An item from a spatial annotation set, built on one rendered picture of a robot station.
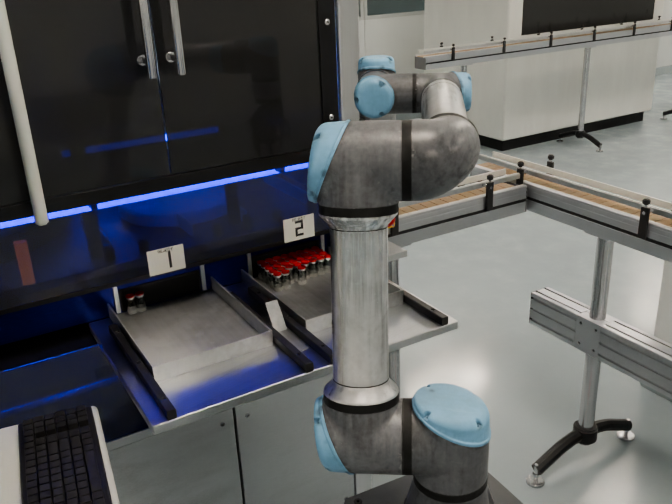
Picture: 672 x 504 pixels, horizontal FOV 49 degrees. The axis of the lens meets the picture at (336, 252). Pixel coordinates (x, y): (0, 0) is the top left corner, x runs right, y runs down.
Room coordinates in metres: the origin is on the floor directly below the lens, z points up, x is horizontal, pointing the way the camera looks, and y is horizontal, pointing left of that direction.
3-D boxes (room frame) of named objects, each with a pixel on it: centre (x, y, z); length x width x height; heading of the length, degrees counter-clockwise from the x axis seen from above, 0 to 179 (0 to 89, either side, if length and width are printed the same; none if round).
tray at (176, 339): (1.46, 0.34, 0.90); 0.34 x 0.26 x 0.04; 30
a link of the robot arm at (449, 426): (0.93, -0.16, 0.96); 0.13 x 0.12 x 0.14; 83
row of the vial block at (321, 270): (1.70, 0.09, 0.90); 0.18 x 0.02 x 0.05; 120
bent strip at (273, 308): (1.40, 0.11, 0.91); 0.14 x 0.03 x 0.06; 30
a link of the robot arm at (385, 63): (1.51, -0.10, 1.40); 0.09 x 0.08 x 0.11; 173
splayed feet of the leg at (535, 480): (2.05, -0.81, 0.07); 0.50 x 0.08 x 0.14; 120
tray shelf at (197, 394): (1.48, 0.16, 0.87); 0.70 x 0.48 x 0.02; 120
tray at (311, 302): (1.62, 0.05, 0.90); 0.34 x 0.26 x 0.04; 30
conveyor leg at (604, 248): (2.05, -0.81, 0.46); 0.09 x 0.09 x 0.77; 30
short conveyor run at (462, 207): (2.12, -0.29, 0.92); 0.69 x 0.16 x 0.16; 120
